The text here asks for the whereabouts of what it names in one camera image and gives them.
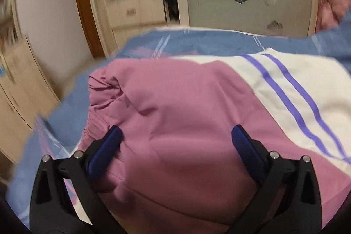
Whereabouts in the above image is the pink and cream hooded jacket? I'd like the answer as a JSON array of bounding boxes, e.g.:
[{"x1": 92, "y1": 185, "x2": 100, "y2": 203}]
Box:
[{"x1": 78, "y1": 48, "x2": 351, "y2": 234}]

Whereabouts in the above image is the dark hanging cloth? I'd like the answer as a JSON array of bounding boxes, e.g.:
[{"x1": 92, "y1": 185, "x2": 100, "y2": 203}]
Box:
[{"x1": 161, "y1": 0, "x2": 181, "y2": 24}]

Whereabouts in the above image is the brown wooden door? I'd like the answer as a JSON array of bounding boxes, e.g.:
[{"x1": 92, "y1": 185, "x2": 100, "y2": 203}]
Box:
[{"x1": 71, "y1": 0, "x2": 111, "y2": 59}]

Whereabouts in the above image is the wardrobe drawer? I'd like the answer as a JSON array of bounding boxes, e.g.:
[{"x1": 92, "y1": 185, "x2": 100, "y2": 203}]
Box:
[
  {"x1": 112, "y1": 21, "x2": 176, "y2": 44},
  {"x1": 110, "y1": 0, "x2": 168, "y2": 29}
]

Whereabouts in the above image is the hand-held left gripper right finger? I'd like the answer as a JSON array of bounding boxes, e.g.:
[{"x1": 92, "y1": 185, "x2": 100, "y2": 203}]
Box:
[{"x1": 231, "y1": 124, "x2": 323, "y2": 234}]

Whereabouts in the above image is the light wooden cabinet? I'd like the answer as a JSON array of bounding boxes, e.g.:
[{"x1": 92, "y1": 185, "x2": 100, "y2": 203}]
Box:
[{"x1": 0, "y1": 33, "x2": 64, "y2": 166}]

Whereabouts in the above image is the pink quilt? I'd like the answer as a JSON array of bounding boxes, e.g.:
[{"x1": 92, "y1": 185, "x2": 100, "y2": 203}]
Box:
[{"x1": 315, "y1": 0, "x2": 351, "y2": 33}]

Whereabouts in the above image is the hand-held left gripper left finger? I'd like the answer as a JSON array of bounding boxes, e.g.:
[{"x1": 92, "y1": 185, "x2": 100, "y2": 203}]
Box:
[{"x1": 29, "y1": 126, "x2": 124, "y2": 234}]

